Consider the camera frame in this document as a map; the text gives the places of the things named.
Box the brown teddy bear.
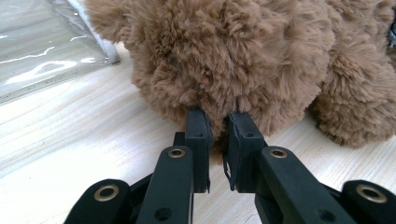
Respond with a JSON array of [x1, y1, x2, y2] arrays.
[[83, 0, 396, 164]]

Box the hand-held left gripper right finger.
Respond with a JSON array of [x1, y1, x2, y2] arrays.
[[222, 111, 269, 193]]

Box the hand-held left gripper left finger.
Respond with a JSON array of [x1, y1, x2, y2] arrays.
[[172, 106, 213, 194]]

